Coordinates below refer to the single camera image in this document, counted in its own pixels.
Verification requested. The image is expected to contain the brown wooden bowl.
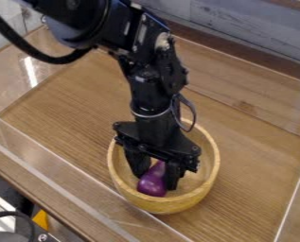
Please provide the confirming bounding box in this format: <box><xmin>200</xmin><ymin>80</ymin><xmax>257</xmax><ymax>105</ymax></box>
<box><xmin>106</xmin><ymin>124</ymin><xmax>220</xmax><ymax>215</ymax></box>

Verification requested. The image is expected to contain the yellow black object under table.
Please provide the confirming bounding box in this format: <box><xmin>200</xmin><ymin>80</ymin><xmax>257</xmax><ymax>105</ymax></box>
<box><xmin>33</xmin><ymin>210</ymin><xmax>50</xmax><ymax>230</ymax></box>

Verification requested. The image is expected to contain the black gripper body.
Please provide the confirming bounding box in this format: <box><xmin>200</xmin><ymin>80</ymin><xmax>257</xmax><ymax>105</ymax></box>
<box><xmin>113</xmin><ymin>114</ymin><xmax>201</xmax><ymax>172</ymax></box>

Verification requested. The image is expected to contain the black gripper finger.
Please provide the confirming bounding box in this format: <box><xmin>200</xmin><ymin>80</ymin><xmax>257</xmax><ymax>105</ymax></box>
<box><xmin>165</xmin><ymin>162</ymin><xmax>185</xmax><ymax>191</ymax></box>
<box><xmin>125</xmin><ymin>149</ymin><xmax>150</xmax><ymax>178</ymax></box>

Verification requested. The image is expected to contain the purple toy eggplant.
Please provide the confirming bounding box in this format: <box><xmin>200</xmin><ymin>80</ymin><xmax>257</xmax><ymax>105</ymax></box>
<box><xmin>137</xmin><ymin>161</ymin><xmax>166</xmax><ymax>197</ymax></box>

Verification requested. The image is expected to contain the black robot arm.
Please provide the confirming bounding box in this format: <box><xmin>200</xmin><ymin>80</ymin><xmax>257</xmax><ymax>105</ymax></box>
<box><xmin>22</xmin><ymin>0</ymin><xmax>201</xmax><ymax>190</ymax></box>

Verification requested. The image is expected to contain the black cable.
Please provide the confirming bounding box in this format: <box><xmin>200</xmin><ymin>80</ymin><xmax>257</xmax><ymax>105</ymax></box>
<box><xmin>0</xmin><ymin>4</ymin><xmax>94</xmax><ymax>65</ymax></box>

